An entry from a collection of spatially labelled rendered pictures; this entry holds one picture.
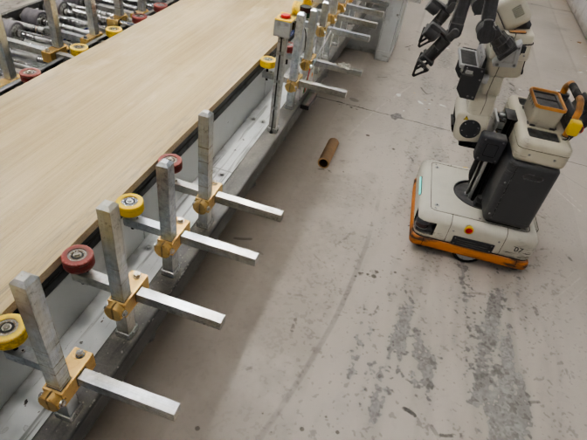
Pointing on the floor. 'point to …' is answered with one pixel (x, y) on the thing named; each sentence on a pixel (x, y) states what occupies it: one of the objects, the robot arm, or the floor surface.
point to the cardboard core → (328, 153)
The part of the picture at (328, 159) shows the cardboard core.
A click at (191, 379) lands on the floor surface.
